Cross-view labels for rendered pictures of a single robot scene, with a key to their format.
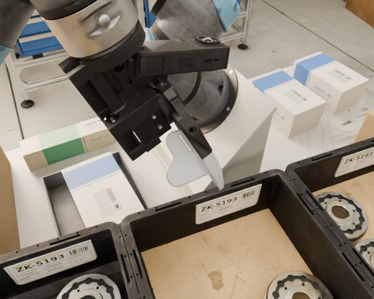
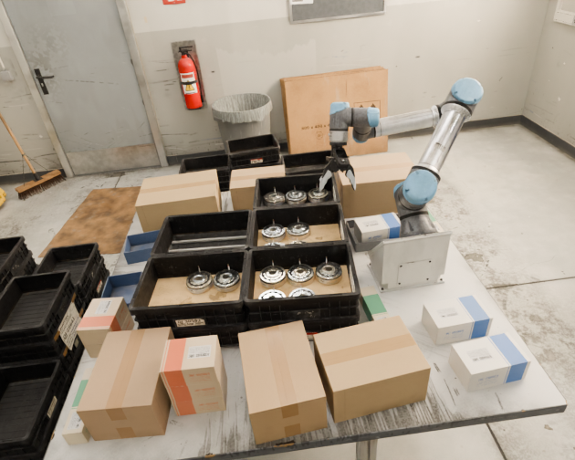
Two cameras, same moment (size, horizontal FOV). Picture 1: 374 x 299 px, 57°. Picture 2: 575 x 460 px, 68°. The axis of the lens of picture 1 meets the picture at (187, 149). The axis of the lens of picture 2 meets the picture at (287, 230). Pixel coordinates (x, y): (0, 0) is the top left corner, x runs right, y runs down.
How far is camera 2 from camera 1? 1.74 m
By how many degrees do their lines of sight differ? 80
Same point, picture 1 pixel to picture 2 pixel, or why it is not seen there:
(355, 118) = (442, 376)
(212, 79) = (410, 224)
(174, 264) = (329, 230)
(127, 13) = (333, 137)
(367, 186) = not seen: hidden behind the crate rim
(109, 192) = (375, 224)
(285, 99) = (444, 306)
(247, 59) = not seen: outside the picture
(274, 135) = not seen: hidden behind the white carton
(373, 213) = (328, 290)
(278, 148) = (412, 312)
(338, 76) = (477, 352)
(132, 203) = (367, 229)
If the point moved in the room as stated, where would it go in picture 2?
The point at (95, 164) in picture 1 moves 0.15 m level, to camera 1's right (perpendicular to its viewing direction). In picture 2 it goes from (395, 221) to (390, 239)
